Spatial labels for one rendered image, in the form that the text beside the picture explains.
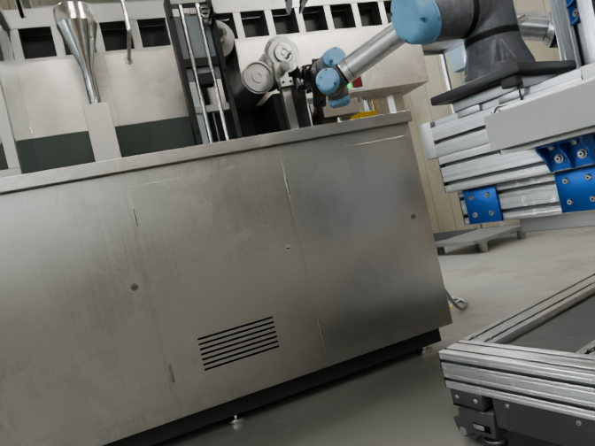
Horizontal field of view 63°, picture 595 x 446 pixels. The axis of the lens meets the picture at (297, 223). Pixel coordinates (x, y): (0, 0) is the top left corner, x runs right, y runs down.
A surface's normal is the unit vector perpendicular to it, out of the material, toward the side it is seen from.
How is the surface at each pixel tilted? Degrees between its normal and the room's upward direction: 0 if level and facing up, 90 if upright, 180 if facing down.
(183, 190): 90
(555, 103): 90
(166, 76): 90
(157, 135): 90
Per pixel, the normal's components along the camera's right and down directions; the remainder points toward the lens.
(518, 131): -0.82, 0.20
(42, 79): 0.33, -0.05
